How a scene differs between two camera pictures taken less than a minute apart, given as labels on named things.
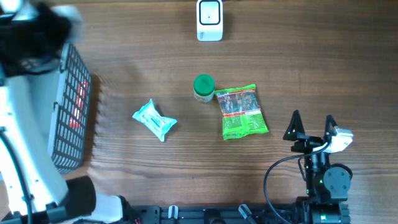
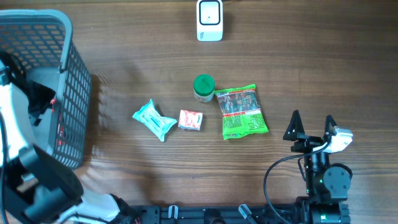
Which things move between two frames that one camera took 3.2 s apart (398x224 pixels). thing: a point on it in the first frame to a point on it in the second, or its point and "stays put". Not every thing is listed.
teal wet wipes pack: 148,114 stays put
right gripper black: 307,142 stays put
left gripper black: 53,29 to 50,93
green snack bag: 241,112 stays put
